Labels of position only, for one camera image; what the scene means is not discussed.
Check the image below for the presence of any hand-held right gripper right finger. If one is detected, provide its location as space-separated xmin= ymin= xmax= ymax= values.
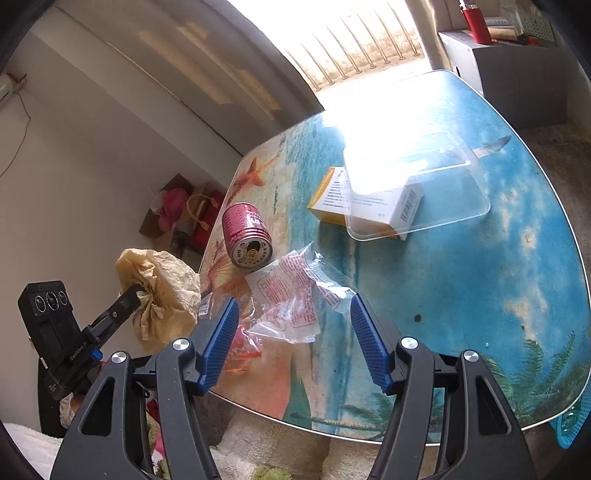
xmin=349 ymin=295 xmax=539 ymax=480

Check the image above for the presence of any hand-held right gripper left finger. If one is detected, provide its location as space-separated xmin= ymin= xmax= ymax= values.
xmin=50 ymin=296 xmax=241 ymax=480

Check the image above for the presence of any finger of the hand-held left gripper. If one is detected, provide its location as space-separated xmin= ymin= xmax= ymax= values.
xmin=85 ymin=284 xmax=146 ymax=352

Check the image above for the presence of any tan paper bag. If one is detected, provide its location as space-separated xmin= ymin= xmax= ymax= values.
xmin=115 ymin=248 xmax=202 ymax=356

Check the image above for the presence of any clear wrapper with red print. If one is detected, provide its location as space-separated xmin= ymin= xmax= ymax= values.
xmin=245 ymin=247 xmax=358 ymax=344

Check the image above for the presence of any red drink can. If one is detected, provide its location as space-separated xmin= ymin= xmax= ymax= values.
xmin=222 ymin=202 xmax=274 ymax=270

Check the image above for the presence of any yellow and white box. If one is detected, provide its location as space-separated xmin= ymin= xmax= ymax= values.
xmin=308 ymin=166 xmax=426 ymax=241

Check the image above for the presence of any clear plastic container lid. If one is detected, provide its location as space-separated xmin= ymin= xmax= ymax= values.
xmin=342 ymin=131 xmax=491 ymax=241

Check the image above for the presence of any blue mesh wastebasket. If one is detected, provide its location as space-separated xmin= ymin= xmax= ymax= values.
xmin=554 ymin=399 xmax=585 ymax=450

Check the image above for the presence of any cardboard box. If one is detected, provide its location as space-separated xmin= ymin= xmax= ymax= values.
xmin=139 ymin=173 xmax=204 ymax=245

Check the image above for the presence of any cream fluffy blanket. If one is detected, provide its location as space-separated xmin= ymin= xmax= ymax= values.
xmin=0 ymin=401 xmax=384 ymax=480

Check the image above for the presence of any beige curtain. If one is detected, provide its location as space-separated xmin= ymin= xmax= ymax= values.
xmin=406 ymin=0 xmax=462 ymax=70
xmin=60 ymin=0 xmax=324 ymax=153

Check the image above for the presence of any metal balcony railing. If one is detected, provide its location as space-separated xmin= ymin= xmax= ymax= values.
xmin=277 ymin=9 xmax=426 ymax=93

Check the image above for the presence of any grey cabinet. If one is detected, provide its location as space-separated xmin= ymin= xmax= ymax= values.
xmin=438 ymin=30 xmax=573 ymax=130

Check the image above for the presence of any red thermos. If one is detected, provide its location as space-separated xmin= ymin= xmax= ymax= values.
xmin=462 ymin=0 xmax=494 ymax=45

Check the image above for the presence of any green plastic basket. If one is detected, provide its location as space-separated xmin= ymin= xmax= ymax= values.
xmin=517 ymin=9 xmax=555 ymax=47

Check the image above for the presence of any red bag with tan handle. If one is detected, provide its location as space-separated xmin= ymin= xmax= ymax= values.
xmin=178 ymin=182 xmax=227 ymax=259

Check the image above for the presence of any white wall fixture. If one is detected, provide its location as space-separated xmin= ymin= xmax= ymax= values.
xmin=0 ymin=71 xmax=28 ymax=109

